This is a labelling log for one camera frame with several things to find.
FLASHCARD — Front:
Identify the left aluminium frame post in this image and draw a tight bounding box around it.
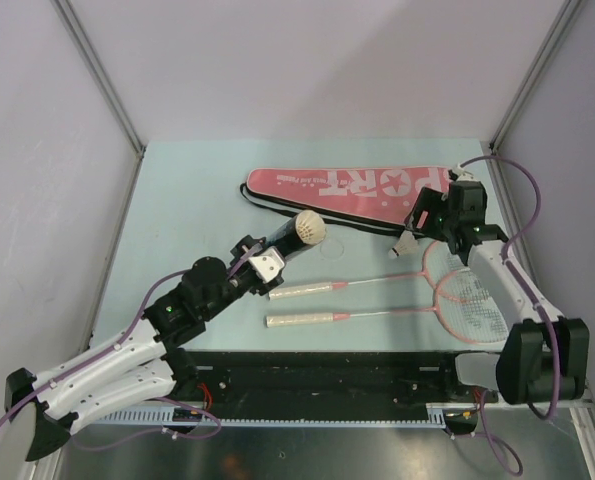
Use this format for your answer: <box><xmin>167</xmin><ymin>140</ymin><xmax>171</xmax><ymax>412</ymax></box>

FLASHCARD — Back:
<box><xmin>49</xmin><ymin>0</ymin><xmax>145</xmax><ymax>147</ymax></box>

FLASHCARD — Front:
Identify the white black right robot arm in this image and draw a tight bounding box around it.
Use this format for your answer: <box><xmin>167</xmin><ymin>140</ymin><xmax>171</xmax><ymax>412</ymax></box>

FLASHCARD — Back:
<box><xmin>404</xmin><ymin>180</ymin><xmax>590</xmax><ymax>405</ymax></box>

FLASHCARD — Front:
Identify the pink badminton racket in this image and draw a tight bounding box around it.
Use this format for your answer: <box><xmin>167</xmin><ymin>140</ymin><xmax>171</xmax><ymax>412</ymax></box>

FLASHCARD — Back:
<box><xmin>265</xmin><ymin>268</ymin><xmax>509</xmax><ymax>345</ymax></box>
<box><xmin>268</xmin><ymin>241</ymin><xmax>469</xmax><ymax>300</ymax></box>

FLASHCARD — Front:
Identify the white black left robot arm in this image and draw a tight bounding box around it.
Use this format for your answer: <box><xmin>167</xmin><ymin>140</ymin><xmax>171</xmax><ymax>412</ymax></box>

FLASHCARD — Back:
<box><xmin>5</xmin><ymin>233</ymin><xmax>306</xmax><ymax>462</ymax></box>

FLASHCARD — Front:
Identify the pink racket bag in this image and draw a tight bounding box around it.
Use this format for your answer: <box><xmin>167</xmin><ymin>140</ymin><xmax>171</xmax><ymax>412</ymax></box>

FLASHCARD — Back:
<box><xmin>239</xmin><ymin>166</ymin><xmax>449</xmax><ymax>237</ymax></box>

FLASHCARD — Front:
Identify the lower pink badminton racket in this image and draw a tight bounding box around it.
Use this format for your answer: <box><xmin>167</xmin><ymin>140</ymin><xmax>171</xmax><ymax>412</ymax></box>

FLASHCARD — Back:
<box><xmin>265</xmin><ymin>268</ymin><xmax>509</xmax><ymax>345</ymax></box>

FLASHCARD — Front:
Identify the upper pink badminton racket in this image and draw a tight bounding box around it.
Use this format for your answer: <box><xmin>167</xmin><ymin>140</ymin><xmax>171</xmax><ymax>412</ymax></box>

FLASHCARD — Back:
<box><xmin>268</xmin><ymin>241</ymin><xmax>469</xmax><ymax>300</ymax></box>

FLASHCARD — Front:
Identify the white shuttlecock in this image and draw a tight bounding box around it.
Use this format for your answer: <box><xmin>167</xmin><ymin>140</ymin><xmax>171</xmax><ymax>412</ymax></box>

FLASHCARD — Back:
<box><xmin>295</xmin><ymin>210</ymin><xmax>327</xmax><ymax>246</ymax></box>
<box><xmin>388</xmin><ymin>231</ymin><xmax>419</xmax><ymax>259</ymax></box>

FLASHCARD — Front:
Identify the right aluminium frame post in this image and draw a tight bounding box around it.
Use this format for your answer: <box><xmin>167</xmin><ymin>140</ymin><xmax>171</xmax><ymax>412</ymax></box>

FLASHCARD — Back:
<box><xmin>488</xmin><ymin>0</ymin><xmax>586</xmax><ymax>147</ymax></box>

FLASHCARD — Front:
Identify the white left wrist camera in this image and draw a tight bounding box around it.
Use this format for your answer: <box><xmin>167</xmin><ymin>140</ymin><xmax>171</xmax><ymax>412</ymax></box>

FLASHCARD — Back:
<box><xmin>248</xmin><ymin>247</ymin><xmax>286</xmax><ymax>284</ymax></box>

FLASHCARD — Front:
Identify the aluminium frame post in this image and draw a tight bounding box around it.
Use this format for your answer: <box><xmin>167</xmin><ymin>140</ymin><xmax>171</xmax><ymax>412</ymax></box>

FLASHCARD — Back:
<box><xmin>488</xmin><ymin>0</ymin><xmax>586</xmax><ymax>147</ymax></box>
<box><xmin>49</xmin><ymin>0</ymin><xmax>145</xmax><ymax>147</ymax></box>

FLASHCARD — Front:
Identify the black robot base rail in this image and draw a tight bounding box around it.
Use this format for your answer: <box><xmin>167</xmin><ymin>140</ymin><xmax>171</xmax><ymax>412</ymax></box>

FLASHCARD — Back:
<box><xmin>171</xmin><ymin>351</ymin><xmax>483</xmax><ymax>425</ymax></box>

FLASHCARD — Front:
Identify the black shuttlecock tube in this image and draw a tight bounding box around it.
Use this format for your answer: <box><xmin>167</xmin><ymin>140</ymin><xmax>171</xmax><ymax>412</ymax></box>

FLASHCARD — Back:
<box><xmin>265</xmin><ymin>213</ymin><xmax>316</xmax><ymax>261</ymax></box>

